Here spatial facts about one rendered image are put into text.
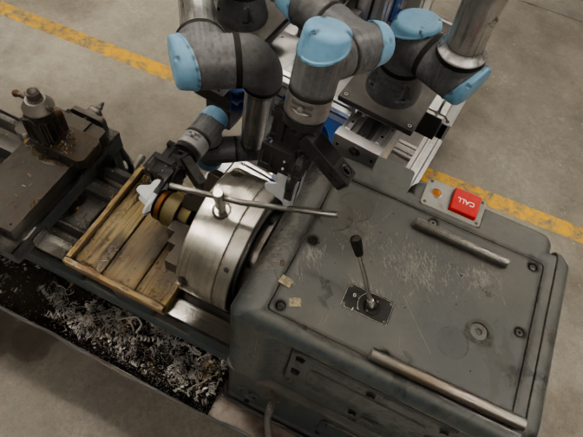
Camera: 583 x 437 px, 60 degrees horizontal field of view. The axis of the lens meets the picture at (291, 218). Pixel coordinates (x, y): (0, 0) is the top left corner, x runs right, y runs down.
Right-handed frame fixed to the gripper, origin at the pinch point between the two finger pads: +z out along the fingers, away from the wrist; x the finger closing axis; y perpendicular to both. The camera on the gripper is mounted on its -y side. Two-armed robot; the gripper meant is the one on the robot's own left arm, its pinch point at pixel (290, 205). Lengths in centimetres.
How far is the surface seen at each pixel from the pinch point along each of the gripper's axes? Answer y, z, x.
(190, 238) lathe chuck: 16.8, 14.1, 6.7
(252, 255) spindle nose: 4.3, 16.4, 1.8
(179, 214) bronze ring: 25.5, 21.3, -3.8
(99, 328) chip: 45, 77, 3
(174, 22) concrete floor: 145, 86, -198
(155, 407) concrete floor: 30, 135, -6
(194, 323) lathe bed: 14, 48, 4
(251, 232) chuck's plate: 5.8, 9.9, 2.0
